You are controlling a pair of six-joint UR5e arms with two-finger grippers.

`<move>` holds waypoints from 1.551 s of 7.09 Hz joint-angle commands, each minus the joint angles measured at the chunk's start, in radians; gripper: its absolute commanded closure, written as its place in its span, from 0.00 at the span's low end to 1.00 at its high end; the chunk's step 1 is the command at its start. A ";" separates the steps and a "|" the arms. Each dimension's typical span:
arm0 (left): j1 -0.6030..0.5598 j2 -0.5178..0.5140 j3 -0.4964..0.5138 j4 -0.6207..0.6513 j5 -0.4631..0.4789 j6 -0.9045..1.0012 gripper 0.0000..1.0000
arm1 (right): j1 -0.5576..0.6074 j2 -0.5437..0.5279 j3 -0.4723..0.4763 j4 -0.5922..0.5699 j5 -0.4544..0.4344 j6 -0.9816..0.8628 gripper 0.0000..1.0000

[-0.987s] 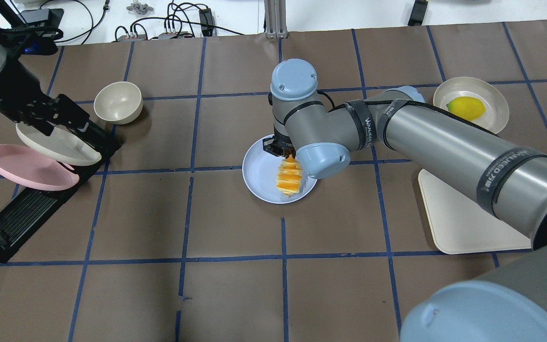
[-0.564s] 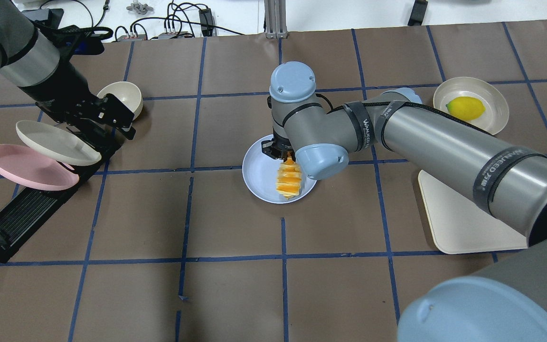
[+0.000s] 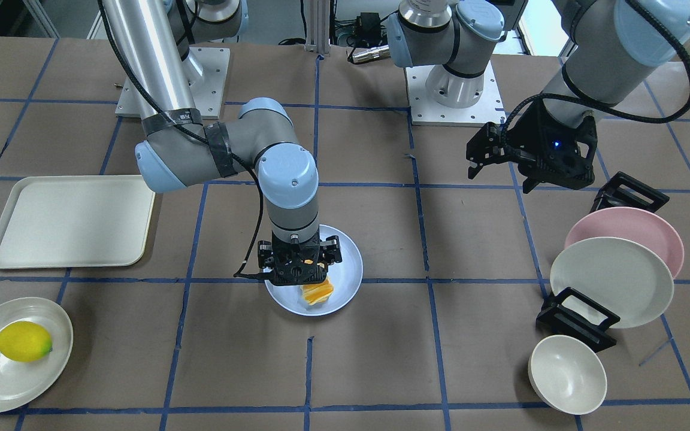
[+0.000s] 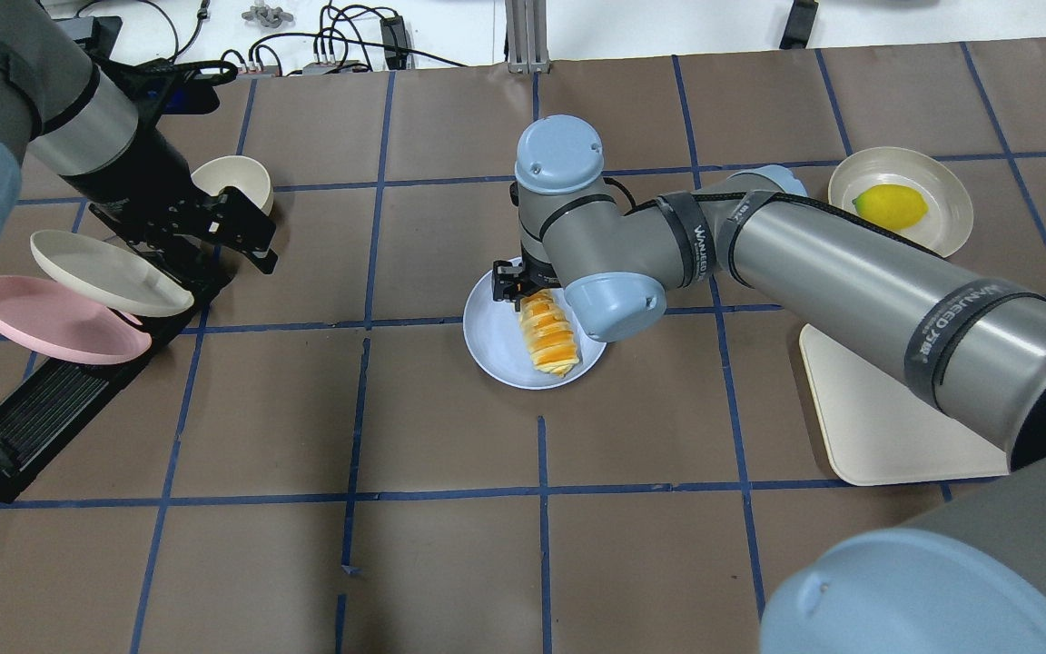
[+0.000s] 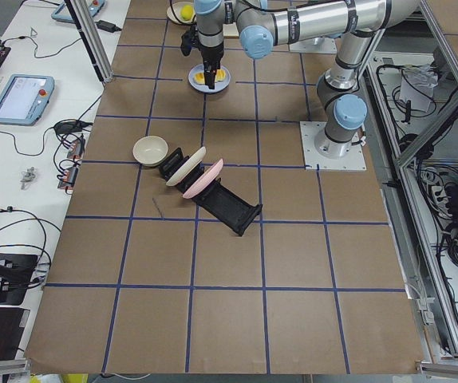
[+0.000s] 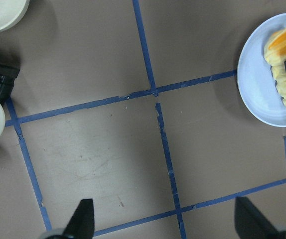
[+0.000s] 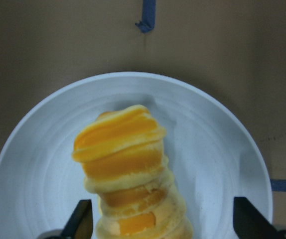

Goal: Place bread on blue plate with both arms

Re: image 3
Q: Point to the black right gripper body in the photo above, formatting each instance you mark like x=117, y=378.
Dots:
x=333, y=248

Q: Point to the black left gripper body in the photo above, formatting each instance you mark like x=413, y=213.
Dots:
x=530, y=135

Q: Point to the striped orange bread roll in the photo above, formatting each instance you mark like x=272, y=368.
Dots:
x=313, y=294

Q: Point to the blue plate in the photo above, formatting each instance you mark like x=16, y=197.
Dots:
x=345, y=276

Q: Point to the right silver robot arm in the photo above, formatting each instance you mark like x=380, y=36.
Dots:
x=180, y=151

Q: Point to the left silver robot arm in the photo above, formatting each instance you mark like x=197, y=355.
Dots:
x=614, y=46

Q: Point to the pink plate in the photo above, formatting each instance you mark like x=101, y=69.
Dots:
x=636, y=225

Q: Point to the cream plate in rack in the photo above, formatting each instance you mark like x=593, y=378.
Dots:
x=623, y=276

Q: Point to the white round plate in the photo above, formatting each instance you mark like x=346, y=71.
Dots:
x=21, y=382

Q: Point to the black dish rack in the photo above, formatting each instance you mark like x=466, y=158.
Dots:
x=572, y=313

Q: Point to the silver cylindrical connector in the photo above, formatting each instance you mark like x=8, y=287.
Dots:
x=369, y=55

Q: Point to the white rectangular tray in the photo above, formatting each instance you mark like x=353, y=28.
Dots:
x=74, y=221

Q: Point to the cream bowl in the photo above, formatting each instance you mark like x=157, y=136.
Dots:
x=567, y=375

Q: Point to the yellow lemon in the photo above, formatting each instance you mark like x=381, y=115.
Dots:
x=25, y=341

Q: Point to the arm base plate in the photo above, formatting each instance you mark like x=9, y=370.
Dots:
x=206, y=69
x=438, y=98

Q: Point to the aluminium frame post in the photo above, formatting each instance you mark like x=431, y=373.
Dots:
x=317, y=25

